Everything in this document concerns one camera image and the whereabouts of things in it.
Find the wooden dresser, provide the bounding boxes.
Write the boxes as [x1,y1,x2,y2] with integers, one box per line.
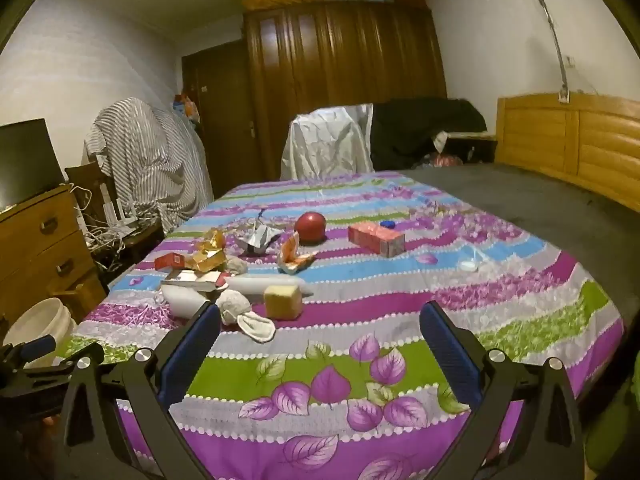
[0,184,108,326]

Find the silver foil wrapper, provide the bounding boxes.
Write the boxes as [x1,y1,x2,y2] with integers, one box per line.
[237,208,283,256]

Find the striped grey cloth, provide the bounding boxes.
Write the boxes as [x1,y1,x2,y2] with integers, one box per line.
[84,97,216,233]

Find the white cloth over chair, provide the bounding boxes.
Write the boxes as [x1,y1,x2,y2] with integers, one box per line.
[280,103,375,181]

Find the dark wooden door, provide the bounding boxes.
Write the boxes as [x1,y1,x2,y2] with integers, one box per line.
[181,40,261,198]

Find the yellow sponge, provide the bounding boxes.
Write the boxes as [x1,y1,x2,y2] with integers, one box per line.
[263,284,303,320]

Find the wall cable conduit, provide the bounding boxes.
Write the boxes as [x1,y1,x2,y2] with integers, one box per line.
[487,0,571,103]

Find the white plastic basin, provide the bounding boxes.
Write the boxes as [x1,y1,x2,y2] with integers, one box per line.
[2,297,78,368]

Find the black clothes pile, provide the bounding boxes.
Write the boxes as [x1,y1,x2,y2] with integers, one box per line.
[370,97,488,171]

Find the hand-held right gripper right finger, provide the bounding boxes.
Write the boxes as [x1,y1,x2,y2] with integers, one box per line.
[419,301,585,480]

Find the brown wooden wardrobe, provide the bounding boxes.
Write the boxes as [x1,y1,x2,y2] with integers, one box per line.
[242,0,448,181]

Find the small red box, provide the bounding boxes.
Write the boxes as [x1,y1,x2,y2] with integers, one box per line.
[154,252,188,271]

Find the white cotton pad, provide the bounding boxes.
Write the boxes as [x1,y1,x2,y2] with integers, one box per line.
[236,312,276,345]

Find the white box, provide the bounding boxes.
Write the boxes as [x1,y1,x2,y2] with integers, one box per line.
[160,269,228,295]

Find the white cup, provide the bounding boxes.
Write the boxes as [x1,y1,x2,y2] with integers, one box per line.
[161,285,213,321]

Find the wooden headboard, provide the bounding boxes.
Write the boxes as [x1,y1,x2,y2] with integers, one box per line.
[495,92,640,216]

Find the colourful hanging bags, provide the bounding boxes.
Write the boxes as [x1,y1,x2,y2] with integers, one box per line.
[172,91,201,123]

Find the red patterned bag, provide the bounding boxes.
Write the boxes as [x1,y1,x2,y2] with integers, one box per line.
[415,152,463,170]

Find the tangle of white cables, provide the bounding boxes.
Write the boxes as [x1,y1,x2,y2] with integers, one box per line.
[72,182,166,261]

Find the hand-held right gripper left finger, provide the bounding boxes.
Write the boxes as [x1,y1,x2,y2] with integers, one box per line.
[59,301,222,480]

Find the white plastic tube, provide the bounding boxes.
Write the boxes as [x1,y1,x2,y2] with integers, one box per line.
[222,275,315,297]

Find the black television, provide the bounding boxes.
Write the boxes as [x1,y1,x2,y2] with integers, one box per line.
[0,119,68,211]

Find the orange and white wrapper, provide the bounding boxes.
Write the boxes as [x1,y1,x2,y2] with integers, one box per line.
[277,231,317,275]

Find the clear plastic wrap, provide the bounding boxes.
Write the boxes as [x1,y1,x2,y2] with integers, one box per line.
[457,245,493,273]

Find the grey blanket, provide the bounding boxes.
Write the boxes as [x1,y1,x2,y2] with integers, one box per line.
[400,160,640,321]

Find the small wooden stool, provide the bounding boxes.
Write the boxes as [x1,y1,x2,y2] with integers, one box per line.
[47,270,108,323]

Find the wooden chair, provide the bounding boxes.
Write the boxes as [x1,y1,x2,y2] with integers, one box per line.
[65,160,108,221]

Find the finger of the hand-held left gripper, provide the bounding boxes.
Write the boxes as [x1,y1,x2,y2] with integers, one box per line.
[0,335,57,367]

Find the red cardboard box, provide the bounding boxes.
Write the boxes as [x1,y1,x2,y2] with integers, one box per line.
[348,222,406,259]

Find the gold foil wrapper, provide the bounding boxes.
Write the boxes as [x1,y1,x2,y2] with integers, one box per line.
[185,227,228,273]

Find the red apple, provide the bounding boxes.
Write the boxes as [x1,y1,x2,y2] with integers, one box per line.
[294,211,327,245]

